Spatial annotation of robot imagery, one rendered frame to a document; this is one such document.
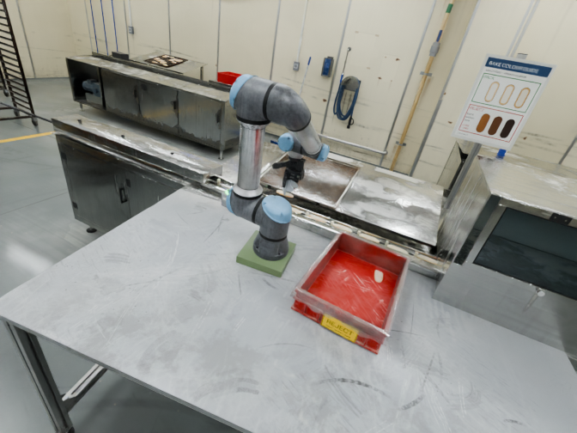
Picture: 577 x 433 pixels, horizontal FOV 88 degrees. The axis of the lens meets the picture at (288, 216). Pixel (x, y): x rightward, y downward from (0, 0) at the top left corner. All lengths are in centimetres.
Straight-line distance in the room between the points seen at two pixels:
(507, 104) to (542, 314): 117
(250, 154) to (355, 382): 78
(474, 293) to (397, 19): 425
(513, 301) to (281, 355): 87
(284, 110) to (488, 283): 95
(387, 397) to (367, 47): 468
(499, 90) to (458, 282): 118
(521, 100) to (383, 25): 327
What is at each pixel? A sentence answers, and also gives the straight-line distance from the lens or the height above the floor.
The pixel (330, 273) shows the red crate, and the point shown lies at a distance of 128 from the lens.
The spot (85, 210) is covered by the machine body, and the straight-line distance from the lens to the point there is 276.
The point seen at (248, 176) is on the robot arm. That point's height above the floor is 117.
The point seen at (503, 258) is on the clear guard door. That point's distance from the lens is 130.
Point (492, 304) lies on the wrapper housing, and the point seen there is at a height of 90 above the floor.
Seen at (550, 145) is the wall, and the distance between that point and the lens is 532.
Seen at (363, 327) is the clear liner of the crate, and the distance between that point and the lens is 101.
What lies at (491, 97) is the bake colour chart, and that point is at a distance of 212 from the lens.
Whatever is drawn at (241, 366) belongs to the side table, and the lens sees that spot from 95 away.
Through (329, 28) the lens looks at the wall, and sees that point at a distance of 531.
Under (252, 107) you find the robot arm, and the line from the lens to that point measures 100.
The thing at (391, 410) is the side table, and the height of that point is 82.
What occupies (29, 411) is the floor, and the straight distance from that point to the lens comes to 200.
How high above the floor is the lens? 163
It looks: 30 degrees down
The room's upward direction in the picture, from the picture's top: 11 degrees clockwise
